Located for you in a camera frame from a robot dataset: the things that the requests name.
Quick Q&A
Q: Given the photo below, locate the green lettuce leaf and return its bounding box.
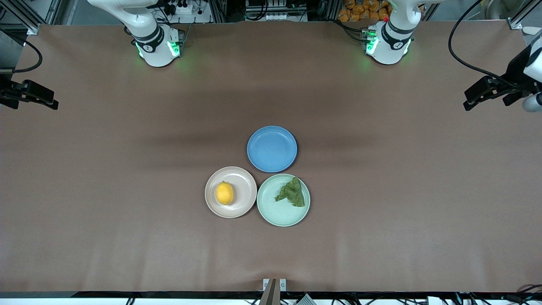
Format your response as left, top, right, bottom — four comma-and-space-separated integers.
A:
275, 177, 306, 208

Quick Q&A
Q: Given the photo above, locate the mint green plate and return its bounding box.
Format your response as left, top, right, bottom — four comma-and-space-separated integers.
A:
257, 173, 311, 227

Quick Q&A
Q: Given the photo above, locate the pile of orange items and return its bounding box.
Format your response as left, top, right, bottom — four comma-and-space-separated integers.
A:
337, 0, 395, 22

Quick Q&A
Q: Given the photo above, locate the aluminium frame profile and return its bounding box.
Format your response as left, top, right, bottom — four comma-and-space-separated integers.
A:
0, 0, 41, 35
506, 0, 542, 30

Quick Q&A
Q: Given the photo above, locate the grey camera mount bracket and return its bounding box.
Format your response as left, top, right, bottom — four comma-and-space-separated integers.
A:
259, 278, 287, 305

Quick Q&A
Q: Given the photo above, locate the black base cable bundle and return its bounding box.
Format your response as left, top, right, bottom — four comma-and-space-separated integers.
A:
334, 19, 370, 44

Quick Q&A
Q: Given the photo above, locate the white power strip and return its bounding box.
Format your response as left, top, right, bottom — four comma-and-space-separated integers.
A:
166, 0, 200, 16

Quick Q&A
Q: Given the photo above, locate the blue plate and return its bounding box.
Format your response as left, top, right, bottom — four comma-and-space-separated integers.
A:
247, 125, 298, 173

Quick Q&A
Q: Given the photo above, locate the yellow lemon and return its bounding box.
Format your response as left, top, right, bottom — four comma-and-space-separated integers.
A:
216, 181, 235, 206

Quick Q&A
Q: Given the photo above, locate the beige pink plate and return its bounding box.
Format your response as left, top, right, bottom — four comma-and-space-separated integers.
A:
205, 166, 257, 219

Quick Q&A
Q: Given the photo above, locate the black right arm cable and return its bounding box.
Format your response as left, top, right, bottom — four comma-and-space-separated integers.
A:
12, 39, 43, 73

